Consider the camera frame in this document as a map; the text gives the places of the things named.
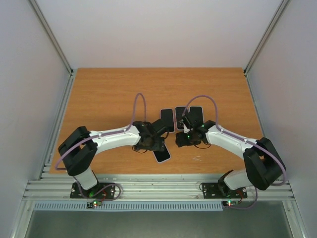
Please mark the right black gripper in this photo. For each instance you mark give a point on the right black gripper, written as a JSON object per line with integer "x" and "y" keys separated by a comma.
{"x": 182, "y": 142}

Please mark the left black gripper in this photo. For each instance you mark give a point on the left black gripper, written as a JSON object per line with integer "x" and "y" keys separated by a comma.
{"x": 159, "y": 146}

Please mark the lavender phone case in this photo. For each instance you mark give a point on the lavender phone case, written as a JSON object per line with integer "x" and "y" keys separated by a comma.
{"x": 163, "y": 161}

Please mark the black phone pink edge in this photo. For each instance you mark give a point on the black phone pink edge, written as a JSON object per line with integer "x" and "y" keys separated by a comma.
{"x": 178, "y": 115}

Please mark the black phone blue edge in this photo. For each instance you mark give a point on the black phone blue edge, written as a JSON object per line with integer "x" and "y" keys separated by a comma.
{"x": 198, "y": 111}

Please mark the pink clear phone case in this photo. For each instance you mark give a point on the pink clear phone case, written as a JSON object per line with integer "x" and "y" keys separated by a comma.
{"x": 160, "y": 116}

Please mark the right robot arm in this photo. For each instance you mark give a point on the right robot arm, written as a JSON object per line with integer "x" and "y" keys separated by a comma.
{"x": 263, "y": 165}

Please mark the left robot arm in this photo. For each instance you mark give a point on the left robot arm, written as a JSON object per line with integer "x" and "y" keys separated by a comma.
{"x": 79, "y": 149}

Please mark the right small circuit board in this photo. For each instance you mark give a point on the right small circuit board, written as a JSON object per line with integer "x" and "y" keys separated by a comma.
{"x": 230, "y": 203}

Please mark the small circuit board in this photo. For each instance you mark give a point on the small circuit board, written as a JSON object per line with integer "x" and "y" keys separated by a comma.
{"x": 94, "y": 204}
{"x": 230, "y": 203}

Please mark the left small circuit board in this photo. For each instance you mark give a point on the left small circuit board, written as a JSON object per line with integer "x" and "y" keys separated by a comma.
{"x": 94, "y": 204}

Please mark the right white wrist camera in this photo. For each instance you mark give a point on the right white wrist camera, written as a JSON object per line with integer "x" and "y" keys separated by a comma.
{"x": 186, "y": 125}

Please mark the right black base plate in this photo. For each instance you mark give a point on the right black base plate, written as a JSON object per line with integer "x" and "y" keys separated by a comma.
{"x": 213, "y": 190}

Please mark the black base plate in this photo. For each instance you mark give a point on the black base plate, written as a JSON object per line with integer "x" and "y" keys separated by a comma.
{"x": 99, "y": 191}
{"x": 213, "y": 190}

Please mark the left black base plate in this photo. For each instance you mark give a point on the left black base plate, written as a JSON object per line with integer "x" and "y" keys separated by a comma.
{"x": 99, "y": 191}

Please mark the left aluminium corner post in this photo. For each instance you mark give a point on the left aluminium corner post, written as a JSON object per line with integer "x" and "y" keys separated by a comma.
{"x": 47, "y": 29}

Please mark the aluminium corner post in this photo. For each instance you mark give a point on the aluminium corner post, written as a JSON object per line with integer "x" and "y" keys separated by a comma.
{"x": 267, "y": 33}
{"x": 47, "y": 29}

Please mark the aluminium front rail frame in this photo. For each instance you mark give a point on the aluminium front rail frame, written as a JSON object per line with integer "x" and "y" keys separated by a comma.
{"x": 155, "y": 187}

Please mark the grey slotted cable duct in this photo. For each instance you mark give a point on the grey slotted cable duct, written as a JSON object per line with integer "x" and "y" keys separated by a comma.
{"x": 129, "y": 206}

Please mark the right aluminium corner post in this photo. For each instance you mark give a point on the right aluminium corner post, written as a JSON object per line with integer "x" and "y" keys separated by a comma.
{"x": 267, "y": 33}

